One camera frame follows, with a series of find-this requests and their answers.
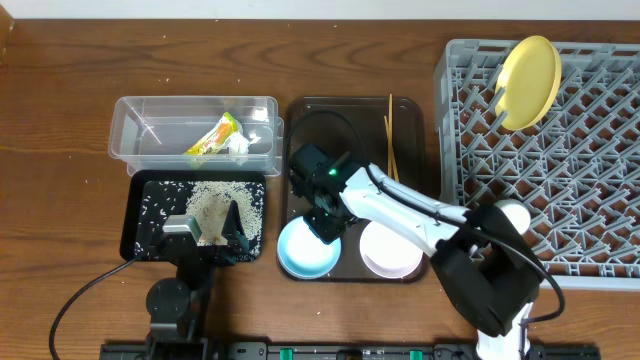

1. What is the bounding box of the blue bowl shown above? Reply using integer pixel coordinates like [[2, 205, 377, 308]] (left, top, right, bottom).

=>
[[277, 216, 342, 280]]

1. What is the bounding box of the pink bowl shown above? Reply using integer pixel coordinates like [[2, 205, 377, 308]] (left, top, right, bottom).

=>
[[359, 222, 423, 279]]

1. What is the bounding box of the white tissue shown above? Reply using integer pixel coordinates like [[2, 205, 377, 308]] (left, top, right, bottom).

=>
[[223, 132, 261, 156]]

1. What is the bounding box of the green snack wrapper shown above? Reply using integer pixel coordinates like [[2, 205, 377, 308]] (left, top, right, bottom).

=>
[[185, 112, 242, 156]]

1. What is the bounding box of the white cup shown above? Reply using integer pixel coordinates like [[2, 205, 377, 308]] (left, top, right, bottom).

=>
[[495, 199, 531, 235]]

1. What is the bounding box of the yellow plate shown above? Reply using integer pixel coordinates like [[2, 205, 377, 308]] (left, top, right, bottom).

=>
[[495, 35, 562, 131]]

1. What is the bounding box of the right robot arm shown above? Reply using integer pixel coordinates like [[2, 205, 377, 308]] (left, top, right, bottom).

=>
[[287, 144, 544, 359]]

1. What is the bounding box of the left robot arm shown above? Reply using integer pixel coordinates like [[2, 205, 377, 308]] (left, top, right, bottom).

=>
[[141, 201, 249, 360]]

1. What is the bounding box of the black waste tray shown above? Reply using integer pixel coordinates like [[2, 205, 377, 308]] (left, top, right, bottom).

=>
[[119, 170, 266, 262]]

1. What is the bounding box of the grey dishwasher rack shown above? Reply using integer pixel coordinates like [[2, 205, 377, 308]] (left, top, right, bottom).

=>
[[434, 39, 639, 291]]

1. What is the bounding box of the pile of rice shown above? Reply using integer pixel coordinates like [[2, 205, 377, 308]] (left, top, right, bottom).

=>
[[134, 179, 265, 260]]

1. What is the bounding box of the brown serving tray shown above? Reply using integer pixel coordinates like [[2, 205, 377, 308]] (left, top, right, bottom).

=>
[[283, 96, 429, 284]]

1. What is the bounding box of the clear plastic bin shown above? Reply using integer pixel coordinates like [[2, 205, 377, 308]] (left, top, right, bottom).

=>
[[108, 96, 284, 176]]

